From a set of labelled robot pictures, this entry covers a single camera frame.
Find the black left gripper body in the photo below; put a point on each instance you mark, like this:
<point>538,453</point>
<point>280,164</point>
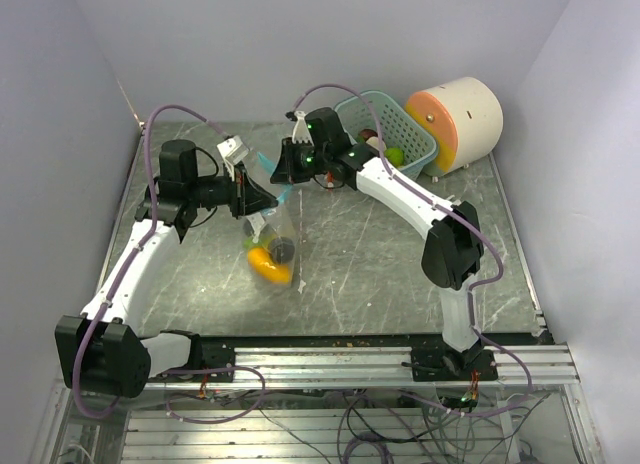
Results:
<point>217,191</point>

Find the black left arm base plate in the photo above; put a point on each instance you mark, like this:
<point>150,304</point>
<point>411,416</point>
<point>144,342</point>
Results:
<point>212,353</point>

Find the dark red fake fruit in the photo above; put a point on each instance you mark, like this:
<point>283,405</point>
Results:
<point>366,134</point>

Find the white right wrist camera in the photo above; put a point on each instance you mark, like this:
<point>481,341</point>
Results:
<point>301,131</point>

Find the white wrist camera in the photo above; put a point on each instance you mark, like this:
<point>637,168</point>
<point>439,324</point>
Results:
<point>232,151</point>
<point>301,131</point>

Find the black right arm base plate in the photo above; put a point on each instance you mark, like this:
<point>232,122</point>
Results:
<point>432,364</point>

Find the cream cylinder with orange lid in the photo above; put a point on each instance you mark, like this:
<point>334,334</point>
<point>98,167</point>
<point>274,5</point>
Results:
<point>463,116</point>

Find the green fake fruit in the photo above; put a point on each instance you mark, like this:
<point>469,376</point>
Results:
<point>249,243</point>
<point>395,156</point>

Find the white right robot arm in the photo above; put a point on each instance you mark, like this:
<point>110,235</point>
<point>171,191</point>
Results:
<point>451,256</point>

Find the light blue perforated plastic basket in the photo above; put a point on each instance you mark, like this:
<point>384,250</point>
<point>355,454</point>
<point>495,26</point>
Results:
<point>399,129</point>

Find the orange fake fruit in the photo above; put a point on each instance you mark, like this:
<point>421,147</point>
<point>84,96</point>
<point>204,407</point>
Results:
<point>262,263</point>

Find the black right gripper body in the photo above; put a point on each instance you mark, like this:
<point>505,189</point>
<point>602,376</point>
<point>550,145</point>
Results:
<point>321,156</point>

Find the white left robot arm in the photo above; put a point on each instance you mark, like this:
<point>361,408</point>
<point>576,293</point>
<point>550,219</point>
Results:
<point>99,349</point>

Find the clear bag with teal zipper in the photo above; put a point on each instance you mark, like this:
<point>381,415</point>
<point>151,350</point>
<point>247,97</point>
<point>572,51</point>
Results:
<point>271,223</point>

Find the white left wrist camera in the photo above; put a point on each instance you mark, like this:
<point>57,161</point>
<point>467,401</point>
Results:
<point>232,151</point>

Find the aluminium frame rail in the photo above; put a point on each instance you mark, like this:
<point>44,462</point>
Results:
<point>343,367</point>

